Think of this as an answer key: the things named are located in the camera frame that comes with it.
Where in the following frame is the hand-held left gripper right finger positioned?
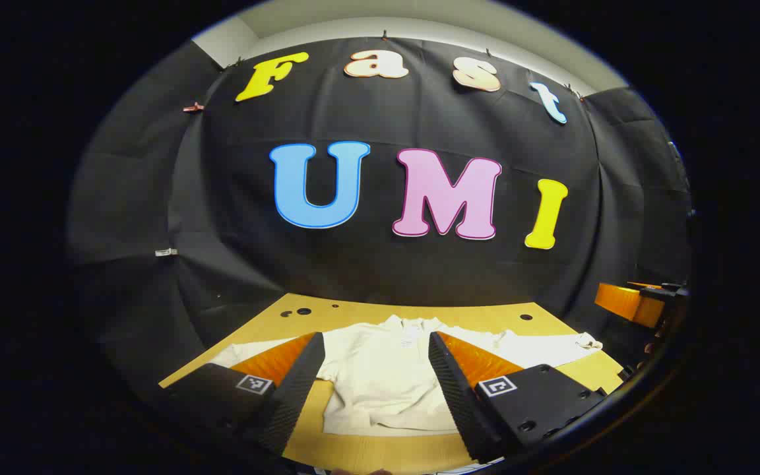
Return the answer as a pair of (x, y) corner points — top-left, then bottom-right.
(428, 332), (608, 464)

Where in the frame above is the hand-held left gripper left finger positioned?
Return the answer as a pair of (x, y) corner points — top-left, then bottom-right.
(159, 332), (326, 457)

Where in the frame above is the white sweatshirt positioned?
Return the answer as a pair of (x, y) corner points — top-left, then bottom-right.
(208, 315), (604, 437)

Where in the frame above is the black backdrop cloth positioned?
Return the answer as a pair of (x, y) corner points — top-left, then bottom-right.
(67, 36), (692, 396)

